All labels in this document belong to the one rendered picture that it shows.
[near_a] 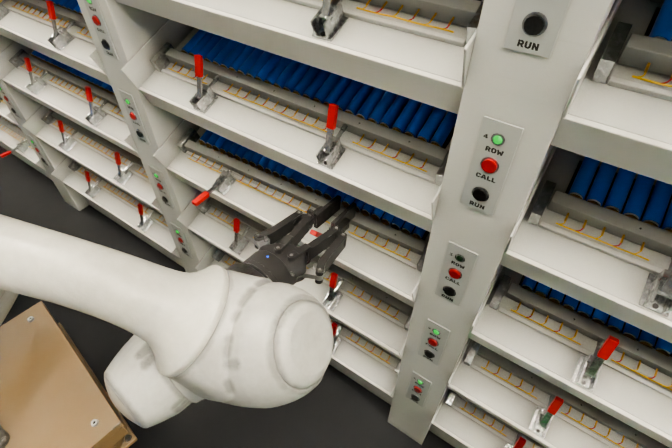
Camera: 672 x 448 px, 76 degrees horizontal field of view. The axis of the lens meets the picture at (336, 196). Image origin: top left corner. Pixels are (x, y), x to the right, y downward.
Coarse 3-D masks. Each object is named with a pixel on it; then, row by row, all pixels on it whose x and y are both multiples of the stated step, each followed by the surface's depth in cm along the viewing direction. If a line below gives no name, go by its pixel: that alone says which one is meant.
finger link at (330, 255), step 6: (342, 234) 68; (336, 240) 68; (342, 240) 68; (330, 246) 66; (336, 246) 66; (342, 246) 68; (324, 252) 65; (330, 252) 65; (336, 252) 67; (324, 258) 64; (330, 258) 65; (318, 264) 63; (324, 264) 63; (330, 264) 66; (318, 270) 62; (318, 282) 63
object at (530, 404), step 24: (480, 360) 80; (504, 360) 78; (456, 384) 79; (480, 384) 79; (504, 384) 77; (528, 384) 77; (552, 384) 74; (504, 408) 76; (528, 408) 75; (552, 408) 70; (576, 408) 73; (528, 432) 74; (552, 432) 73; (576, 432) 72; (600, 432) 72; (624, 432) 69
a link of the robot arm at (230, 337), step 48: (0, 240) 33; (48, 240) 34; (0, 288) 34; (48, 288) 33; (96, 288) 33; (144, 288) 34; (192, 288) 36; (240, 288) 38; (288, 288) 38; (144, 336) 35; (192, 336) 35; (240, 336) 34; (288, 336) 34; (192, 384) 36; (240, 384) 34; (288, 384) 34
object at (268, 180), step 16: (192, 144) 93; (192, 160) 93; (224, 160) 89; (256, 176) 85; (272, 176) 85; (288, 192) 82; (304, 192) 81; (352, 224) 78; (368, 224) 76; (384, 224) 75; (368, 240) 76; (400, 240) 73; (416, 240) 72
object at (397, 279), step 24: (168, 144) 92; (168, 168) 94; (192, 168) 93; (216, 192) 89; (240, 192) 87; (312, 192) 84; (264, 216) 84; (312, 240) 79; (384, 240) 76; (336, 264) 80; (360, 264) 75; (384, 264) 74; (384, 288) 74; (408, 288) 71
